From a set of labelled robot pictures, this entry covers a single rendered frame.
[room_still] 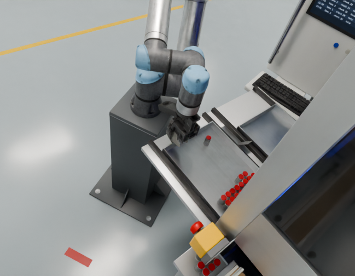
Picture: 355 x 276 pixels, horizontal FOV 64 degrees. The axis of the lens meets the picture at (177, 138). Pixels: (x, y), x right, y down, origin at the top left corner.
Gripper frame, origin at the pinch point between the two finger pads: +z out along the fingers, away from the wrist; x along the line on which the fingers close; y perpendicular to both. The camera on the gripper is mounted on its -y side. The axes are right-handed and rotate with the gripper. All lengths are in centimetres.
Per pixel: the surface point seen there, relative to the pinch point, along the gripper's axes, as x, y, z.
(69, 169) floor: -25, -61, 92
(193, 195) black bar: -7.7, 21.9, 1.3
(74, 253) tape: -47, -10, 92
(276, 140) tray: 40.3, 22.3, 3.1
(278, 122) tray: 50, 16, 3
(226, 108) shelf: 33.8, -3.0, 3.5
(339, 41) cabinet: 89, 7, -22
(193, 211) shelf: -10.5, 25.9, 3.4
